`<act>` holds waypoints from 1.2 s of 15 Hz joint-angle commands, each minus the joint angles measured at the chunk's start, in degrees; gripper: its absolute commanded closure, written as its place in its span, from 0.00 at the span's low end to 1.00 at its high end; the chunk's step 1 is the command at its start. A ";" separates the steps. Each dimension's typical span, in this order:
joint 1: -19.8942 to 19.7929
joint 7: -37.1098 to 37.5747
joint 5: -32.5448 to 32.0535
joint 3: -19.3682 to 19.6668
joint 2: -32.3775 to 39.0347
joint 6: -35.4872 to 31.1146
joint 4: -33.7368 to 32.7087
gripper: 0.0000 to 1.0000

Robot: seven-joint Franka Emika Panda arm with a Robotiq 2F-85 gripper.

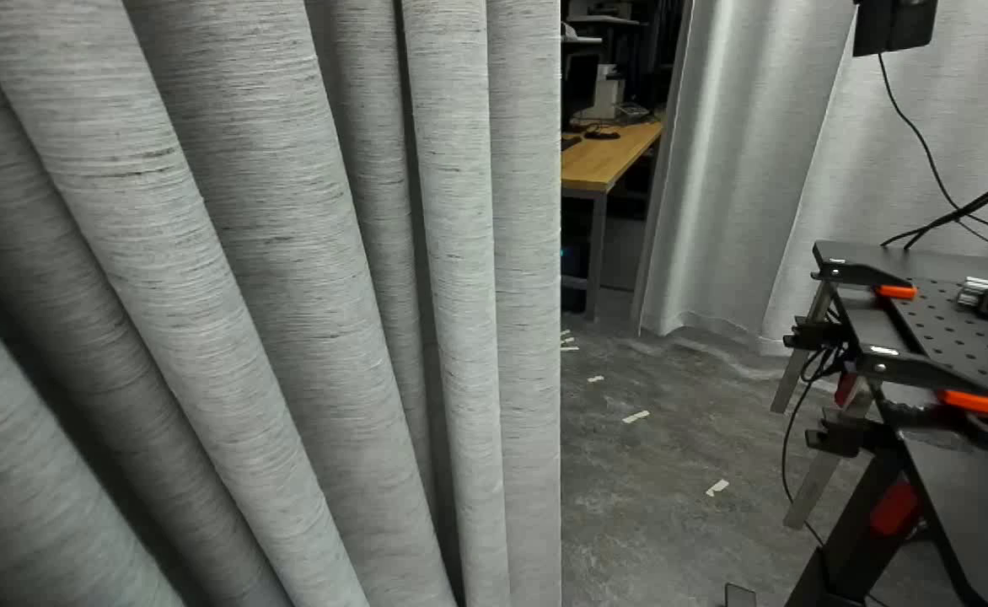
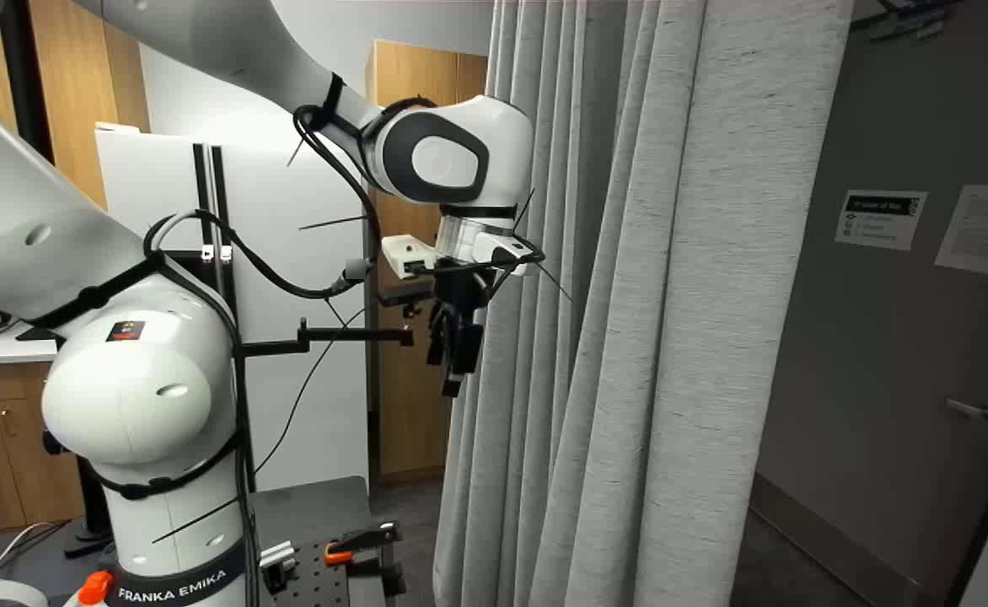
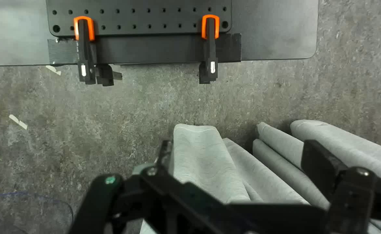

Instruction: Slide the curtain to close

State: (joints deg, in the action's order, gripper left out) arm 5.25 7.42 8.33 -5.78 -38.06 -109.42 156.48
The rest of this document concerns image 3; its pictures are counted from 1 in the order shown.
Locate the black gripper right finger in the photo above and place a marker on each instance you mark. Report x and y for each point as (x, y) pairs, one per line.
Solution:
(350, 195)

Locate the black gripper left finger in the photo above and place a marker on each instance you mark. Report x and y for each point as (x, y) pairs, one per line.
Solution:
(155, 186)

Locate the grey fabric curtain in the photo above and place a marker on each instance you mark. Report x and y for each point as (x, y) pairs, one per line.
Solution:
(198, 164)

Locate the orange black bar clamp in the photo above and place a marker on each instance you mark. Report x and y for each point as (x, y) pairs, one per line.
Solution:
(86, 56)
(210, 52)

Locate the white tape strip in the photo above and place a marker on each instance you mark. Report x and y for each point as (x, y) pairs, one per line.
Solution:
(54, 69)
(19, 121)

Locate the black perforated breadboard plate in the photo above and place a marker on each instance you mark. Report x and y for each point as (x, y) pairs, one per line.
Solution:
(146, 15)

